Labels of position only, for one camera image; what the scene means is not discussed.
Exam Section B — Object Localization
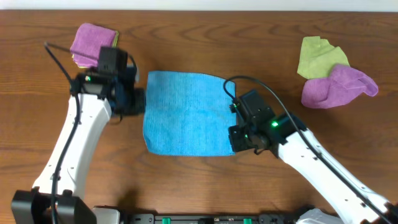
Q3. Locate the blue microfiber cloth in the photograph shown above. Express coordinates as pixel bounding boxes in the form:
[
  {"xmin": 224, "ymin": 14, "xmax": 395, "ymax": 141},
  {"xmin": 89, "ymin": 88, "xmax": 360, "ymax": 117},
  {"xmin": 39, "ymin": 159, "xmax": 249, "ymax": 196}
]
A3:
[{"xmin": 143, "ymin": 71, "xmax": 236, "ymax": 157}]

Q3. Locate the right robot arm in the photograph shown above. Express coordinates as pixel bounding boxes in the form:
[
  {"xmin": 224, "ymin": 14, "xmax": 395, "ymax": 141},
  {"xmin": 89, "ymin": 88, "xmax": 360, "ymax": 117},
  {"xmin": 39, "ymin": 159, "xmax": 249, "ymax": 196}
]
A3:
[{"xmin": 228, "ymin": 114, "xmax": 397, "ymax": 223}]

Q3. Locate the folded green cloth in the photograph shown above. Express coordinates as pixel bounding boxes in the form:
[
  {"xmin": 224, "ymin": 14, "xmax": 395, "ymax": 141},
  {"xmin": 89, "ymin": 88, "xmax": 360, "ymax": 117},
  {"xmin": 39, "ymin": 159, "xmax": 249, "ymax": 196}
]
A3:
[{"xmin": 72, "ymin": 30, "xmax": 119, "ymax": 69}]

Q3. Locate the folded purple cloth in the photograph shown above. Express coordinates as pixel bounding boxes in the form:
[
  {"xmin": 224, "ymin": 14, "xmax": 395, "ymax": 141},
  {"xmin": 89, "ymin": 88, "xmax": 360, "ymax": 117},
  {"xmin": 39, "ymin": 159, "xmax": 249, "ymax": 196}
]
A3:
[{"xmin": 70, "ymin": 22, "xmax": 118, "ymax": 68}]

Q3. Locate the crumpled green cloth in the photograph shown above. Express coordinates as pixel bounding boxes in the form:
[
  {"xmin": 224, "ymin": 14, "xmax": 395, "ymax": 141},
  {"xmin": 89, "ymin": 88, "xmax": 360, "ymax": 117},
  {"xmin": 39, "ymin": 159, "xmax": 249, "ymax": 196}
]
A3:
[{"xmin": 297, "ymin": 36, "xmax": 349, "ymax": 80}]

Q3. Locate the crumpled purple cloth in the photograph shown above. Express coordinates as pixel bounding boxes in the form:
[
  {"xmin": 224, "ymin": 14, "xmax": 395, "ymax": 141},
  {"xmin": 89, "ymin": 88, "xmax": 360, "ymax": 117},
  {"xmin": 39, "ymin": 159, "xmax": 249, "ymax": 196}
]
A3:
[{"xmin": 301, "ymin": 64, "xmax": 379, "ymax": 109}]

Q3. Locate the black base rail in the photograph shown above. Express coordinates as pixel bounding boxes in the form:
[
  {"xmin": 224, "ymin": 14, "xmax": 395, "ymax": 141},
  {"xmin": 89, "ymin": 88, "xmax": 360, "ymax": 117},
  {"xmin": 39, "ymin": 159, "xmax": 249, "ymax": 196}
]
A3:
[{"xmin": 120, "ymin": 213, "xmax": 297, "ymax": 224}]

